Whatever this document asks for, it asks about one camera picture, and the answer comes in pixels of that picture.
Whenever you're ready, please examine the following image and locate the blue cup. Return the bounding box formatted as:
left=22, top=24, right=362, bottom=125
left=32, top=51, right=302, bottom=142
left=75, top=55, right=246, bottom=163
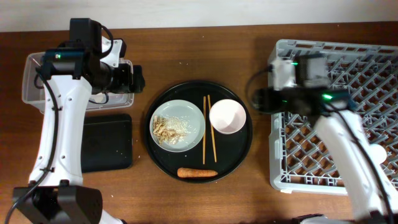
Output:
left=368, top=144, right=387, bottom=164

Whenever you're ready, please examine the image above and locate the round black serving tray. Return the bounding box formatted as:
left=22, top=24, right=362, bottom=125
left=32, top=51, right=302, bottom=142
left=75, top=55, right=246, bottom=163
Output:
left=143, top=80, right=253, bottom=184

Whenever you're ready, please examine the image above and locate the light grey plate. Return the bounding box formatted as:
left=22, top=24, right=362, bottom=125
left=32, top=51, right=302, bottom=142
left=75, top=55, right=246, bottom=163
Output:
left=149, top=100, right=205, bottom=152

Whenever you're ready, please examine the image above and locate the pink bowl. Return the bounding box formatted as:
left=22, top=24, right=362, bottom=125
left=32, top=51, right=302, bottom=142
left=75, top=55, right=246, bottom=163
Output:
left=209, top=99, right=247, bottom=134

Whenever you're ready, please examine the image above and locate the black rectangular tray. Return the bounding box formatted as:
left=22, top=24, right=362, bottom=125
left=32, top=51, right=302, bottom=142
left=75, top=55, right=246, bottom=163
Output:
left=81, top=114, right=132, bottom=173

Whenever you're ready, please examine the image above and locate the right wooden chopstick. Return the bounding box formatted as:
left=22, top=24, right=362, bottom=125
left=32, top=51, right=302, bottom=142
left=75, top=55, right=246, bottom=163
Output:
left=207, top=95, right=217, bottom=163

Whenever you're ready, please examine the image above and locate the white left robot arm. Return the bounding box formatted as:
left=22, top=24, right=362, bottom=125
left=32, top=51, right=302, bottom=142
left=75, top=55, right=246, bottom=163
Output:
left=5, top=47, right=145, bottom=223

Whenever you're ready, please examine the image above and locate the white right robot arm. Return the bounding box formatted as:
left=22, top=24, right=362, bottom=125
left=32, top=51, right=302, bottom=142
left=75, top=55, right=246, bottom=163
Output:
left=246, top=54, right=397, bottom=223

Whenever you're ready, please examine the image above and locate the left wooden chopstick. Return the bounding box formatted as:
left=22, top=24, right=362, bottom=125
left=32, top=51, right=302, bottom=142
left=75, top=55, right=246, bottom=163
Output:
left=202, top=96, right=206, bottom=165

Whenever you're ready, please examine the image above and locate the wooden chopstick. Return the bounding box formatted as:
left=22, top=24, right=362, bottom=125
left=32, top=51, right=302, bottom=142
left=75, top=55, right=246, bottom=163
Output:
left=207, top=95, right=217, bottom=163
left=202, top=96, right=206, bottom=165

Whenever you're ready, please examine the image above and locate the orange carrot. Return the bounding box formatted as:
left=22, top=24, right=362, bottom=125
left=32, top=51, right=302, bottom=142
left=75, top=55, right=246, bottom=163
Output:
left=177, top=167, right=218, bottom=178

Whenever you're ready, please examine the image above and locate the clear plastic waste bin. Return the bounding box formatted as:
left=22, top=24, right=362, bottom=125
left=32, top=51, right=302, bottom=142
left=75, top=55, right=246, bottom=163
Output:
left=22, top=52, right=134, bottom=114

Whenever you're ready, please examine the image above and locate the grey dishwasher rack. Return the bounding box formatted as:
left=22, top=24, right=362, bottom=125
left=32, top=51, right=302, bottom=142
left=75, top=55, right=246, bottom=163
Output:
left=269, top=39, right=397, bottom=195

